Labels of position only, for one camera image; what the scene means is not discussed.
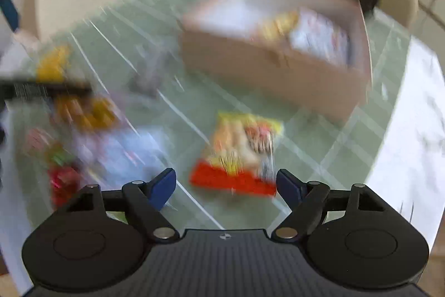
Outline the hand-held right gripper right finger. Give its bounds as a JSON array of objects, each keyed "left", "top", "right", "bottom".
[{"left": 271, "top": 169, "right": 386, "bottom": 242}]

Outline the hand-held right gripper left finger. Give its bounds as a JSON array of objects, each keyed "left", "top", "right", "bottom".
[{"left": 65, "top": 168, "right": 177, "bottom": 242}]

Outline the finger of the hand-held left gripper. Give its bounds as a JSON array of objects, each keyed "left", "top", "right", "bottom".
[{"left": 0, "top": 79, "right": 93, "bottom": 101}]

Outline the yellow and orange snack packet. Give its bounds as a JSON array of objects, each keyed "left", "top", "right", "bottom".
[{"left": 189, "top": 111, "right": 285, "bottom": 197}]

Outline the cardboard box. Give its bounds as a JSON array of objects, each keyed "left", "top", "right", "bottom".
[{"left": 178, "top": 0, "right": 373, "bottom": 125}]

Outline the small yellow snack packet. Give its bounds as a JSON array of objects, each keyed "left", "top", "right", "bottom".
[{"left": 36, "top": 46, "right": 72, "bottom": 84}]

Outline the orange and brown snack packet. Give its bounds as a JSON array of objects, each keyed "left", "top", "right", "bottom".
[{"left": 55, "top": 96, "right": 120, "bottom": 131}]

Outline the pink and green snack packet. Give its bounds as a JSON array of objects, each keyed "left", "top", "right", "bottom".
[{"left": 25, "top": 127, "right": 75, "bottom": 167}]

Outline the white and blue snack packet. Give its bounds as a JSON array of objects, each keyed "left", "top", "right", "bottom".
[{"left": 75, "top": 128, "right": 171, "bottom": 176}]

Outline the blue object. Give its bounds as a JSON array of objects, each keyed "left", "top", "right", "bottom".
[{"left": 0, "top": 0, "right": 20, "bottom": 31}]

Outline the red snack packet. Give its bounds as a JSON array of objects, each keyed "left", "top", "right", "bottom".
[{"left": 48, "top": 166, "right": 84, "bottom": 207}]

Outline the grey packet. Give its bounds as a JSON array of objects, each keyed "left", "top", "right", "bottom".
[{"left": 128, "top": 46, "right": 171, "bottom": 97}]

